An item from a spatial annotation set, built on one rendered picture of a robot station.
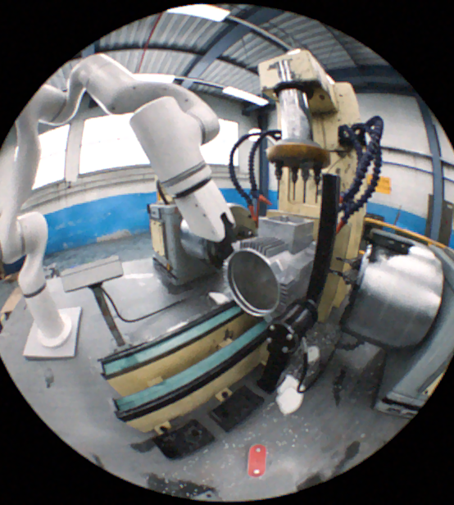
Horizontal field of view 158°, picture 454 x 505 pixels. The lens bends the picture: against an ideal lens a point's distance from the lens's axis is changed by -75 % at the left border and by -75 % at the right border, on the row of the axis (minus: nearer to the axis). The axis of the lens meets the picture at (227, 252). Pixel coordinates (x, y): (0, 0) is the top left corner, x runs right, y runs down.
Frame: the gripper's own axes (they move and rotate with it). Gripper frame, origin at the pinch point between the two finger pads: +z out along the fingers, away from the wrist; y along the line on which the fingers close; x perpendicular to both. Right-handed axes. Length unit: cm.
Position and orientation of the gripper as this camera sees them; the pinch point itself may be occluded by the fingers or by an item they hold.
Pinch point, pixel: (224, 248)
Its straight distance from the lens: 37.2
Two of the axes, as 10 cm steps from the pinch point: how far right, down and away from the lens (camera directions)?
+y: 6.7, 2.6, -7.0
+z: 3.7, 7.0, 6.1
